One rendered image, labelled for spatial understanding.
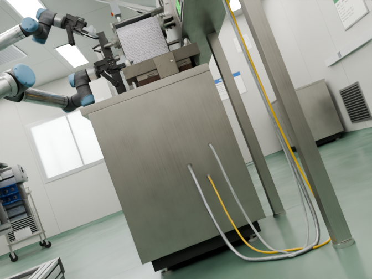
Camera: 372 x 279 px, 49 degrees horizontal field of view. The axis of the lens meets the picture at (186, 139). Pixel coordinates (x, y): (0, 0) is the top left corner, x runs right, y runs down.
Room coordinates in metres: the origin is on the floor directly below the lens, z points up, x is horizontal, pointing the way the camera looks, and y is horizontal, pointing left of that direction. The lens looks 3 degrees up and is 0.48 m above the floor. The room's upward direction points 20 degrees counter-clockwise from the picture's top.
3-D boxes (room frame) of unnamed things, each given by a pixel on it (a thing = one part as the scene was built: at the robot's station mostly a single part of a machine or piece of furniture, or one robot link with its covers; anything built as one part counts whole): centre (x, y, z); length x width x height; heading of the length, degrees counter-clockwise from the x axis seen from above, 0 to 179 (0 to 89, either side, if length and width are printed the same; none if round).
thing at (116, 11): (2.84, 0.15, 1.66); 0.07 x 0.07 x 0.10; 2
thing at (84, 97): (2.22, 0.44, 1.01); 0.11 x 0.08 x 0.11; 56
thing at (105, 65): (2.22, 0.27, 1.12); 0.12 x 0.08 x 0.09; 93
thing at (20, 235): (6.33, 2.84, 0.51); 0.91 x 0.58 x 1.02; 27
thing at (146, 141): (3.23, 0.15, 0.43); 2.52 x 0.64 x 0.86; 3
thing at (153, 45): (2.23, 0.03, 1.11); 0.23 x 0.01 x 0.18; 93
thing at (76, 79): (2.21, 0.43, 1.11); 0.11 x 0.08 x 0.09; 93
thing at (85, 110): (3.23, 0.16, 0.88); 2.52 x 0.66 x 0.04; 3
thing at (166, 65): (2.02, -0.04, 0.96); 0.10 x 0.03 x 0.11; 93
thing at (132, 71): (2.12, -0.02, 1.00); 0.40 x 0.16 x 0.06; 93
